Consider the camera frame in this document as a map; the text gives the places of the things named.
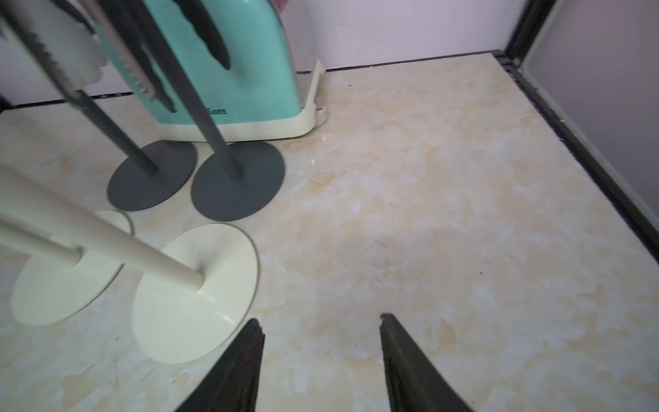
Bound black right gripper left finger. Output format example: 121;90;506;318
177;319;265;412

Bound grey utensil rack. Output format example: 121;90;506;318
128;1;285;221

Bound mint green toaster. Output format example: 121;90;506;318
92;1;328;142

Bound grey utensil rack stand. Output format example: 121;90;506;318
55;80;197;211

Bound cream utensil rack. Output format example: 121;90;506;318
1;221;124;326
1;167;258;364

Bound long steel tongs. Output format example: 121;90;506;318
1;1;82;101

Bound black nylon tongs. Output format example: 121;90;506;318
174;0;232;70

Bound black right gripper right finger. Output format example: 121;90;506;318
379;312;471;411

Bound steel tongs white tips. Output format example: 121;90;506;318
1;1;108;90

